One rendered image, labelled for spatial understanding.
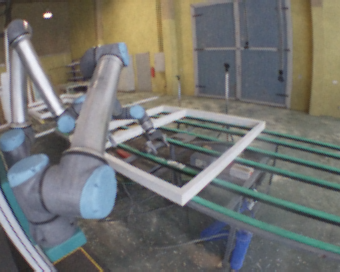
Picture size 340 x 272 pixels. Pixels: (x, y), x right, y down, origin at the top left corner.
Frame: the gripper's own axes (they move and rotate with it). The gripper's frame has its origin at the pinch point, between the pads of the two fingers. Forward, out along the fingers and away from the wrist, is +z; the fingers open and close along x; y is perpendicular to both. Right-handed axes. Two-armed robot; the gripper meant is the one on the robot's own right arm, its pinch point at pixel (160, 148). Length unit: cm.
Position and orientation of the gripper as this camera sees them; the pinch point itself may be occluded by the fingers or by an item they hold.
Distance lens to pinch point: 147.0
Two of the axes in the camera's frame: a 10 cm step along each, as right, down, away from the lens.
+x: 6.4, -3.2, 7.0
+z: 5.2, 8.5, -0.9
